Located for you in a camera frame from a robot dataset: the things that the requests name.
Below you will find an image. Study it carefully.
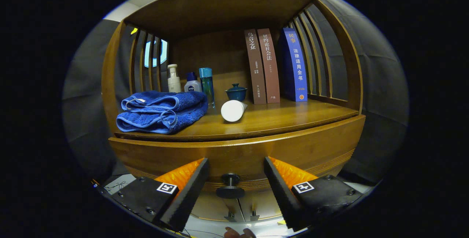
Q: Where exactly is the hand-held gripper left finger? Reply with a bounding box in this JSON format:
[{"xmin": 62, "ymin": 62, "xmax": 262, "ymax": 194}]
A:
[{"xmin": 106, "ymin": 157, "xmax": 210, "ymax": 233}]

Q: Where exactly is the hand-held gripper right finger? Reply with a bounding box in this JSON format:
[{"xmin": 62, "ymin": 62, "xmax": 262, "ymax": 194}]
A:
[{"xmin": 264, "ymin": 156, "xmax": 367, "ymax": 232}]

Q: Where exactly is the white green tube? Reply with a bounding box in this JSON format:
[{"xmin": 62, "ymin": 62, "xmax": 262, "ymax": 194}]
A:
[{"xmin": 221, "ymin": 100, "xmax": 248, "ymax": 123}]

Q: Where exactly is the wooden cabinet door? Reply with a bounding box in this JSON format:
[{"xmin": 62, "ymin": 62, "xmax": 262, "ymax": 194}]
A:
[
  {"xmin": 238, "ymin": 190, "xmax": 284, "ymax": 220},
  {"xmin": 191, "ymin": 194, "xmax": 242, "ymax": 221}
]

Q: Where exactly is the wooden countertop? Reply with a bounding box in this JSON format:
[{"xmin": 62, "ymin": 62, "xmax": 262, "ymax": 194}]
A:
[{"xmin": 114, "ymin": 97, "xmax": 359, "ymax": 141}]

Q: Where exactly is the wooden cabinet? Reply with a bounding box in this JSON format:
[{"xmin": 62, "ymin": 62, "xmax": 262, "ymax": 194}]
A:
[{"xmin": 101, "ymin": 0, "xmax": 366, "ymax": 222}]

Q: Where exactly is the blue folded towel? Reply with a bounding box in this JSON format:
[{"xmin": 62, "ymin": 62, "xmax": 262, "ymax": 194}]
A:
[{"xmin": 116, "ymin": 91, "xmax": 208, "ymax": 134}]

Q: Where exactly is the blue lidded teacup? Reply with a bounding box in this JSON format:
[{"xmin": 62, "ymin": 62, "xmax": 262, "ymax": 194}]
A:
[{"xmin": 225, "ymin": 83, "xmax": 248, "ymax": 102}]

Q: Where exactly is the white bottle with blue cap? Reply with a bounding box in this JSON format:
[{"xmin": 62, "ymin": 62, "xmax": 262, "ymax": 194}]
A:
[{"xmin": 184, "ymin": 72, "xmax": 202, "ymax": 93}]

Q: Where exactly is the white pump bottle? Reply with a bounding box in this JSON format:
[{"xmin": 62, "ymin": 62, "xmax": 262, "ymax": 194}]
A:
[{"xmin": 167, "ymin": 64, "xmax": 181, "ymax": 93}]

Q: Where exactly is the clear teal bottle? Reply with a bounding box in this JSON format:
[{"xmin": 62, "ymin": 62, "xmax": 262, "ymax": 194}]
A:
[{"xmin": 199, "ymin": 67, "xmax": 215, "ymax": 108}]

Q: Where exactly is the light brown book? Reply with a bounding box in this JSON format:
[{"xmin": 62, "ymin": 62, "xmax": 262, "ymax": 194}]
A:
[{"xmin": 257, "ymin": 28, "xmax": 281, "ymax": 104}]

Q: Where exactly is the dark brown book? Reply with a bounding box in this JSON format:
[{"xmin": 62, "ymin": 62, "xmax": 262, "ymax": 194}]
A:
[{"xmin": 244, "ymin": 29, "xmax": 267, "ymax": 105}]

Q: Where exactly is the blue book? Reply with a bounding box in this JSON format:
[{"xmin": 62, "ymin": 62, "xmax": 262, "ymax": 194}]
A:
[{"xmin": 280, "ymin": 28, "xmax": 308, "ymax": 102}]

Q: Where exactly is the bundle of floor cables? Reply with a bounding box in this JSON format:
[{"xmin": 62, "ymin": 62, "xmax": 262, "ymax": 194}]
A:
[{"xmin": 104, "ymin": 181, "xmax": 127, "ymax": 191}]

